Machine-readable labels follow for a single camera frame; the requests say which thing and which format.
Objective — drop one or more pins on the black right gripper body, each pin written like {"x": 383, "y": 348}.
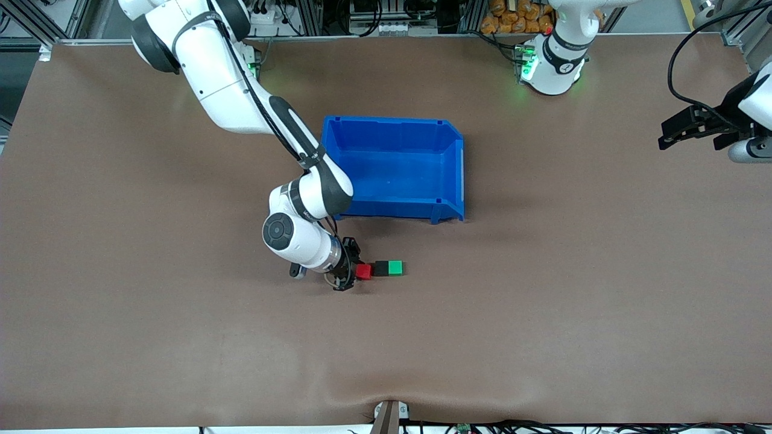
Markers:
{"x": 346, "y": 261}

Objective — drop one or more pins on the red cube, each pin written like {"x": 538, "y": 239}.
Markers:
{"x": 363, "y": 272}

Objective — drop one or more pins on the green cube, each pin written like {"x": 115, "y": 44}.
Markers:
{"x": 395, "y": 267}

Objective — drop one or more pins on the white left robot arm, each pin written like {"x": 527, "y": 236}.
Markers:
{"x": 552, "y": 75}

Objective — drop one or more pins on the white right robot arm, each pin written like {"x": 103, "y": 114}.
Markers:
{"x": 217, "y": 78}

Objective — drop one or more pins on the black cube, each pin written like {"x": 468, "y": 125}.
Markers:
{"x": 380, "y": 269}

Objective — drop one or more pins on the blue plastic storage bin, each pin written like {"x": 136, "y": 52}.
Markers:
{"x": 398, "y": 175}

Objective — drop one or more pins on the brown table mat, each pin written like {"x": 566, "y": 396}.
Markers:
{"x": 241, "y": 361}

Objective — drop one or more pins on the orange packaged goods pile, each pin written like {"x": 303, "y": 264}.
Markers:
{"x": 518, "y": 17}

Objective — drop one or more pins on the white terminal block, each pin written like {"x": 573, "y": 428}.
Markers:
{"x": 374, "y": 28}

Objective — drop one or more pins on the white power strip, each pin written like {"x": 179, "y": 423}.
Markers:
{"x": 265, "y": 18}

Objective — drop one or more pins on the aluminium frame strut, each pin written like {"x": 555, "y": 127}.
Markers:
{"x": 36, "y": 24}
{"x": 739, "y": 33}

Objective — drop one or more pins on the grey metal clamp bracket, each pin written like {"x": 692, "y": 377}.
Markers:
{"x": 391, "y": 416}

